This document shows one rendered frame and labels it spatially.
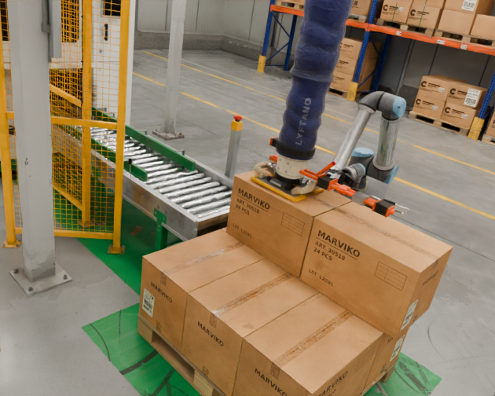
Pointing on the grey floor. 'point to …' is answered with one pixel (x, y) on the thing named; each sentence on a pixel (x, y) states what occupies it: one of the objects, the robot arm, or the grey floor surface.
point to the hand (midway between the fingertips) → (330, 183)
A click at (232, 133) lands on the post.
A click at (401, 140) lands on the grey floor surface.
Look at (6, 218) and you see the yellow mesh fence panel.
